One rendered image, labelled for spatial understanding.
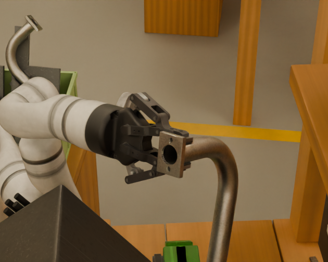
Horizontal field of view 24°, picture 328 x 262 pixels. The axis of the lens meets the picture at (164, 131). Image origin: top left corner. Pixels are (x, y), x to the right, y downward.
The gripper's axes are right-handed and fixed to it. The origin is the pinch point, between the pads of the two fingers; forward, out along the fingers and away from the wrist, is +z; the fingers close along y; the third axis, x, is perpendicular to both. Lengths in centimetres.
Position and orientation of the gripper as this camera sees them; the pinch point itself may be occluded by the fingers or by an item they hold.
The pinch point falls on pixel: (177, 150)
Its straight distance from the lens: 102.0
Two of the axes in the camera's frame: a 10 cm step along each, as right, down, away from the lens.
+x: 6.5, -1.4, 7.4
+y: 0.7, -9.7, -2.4
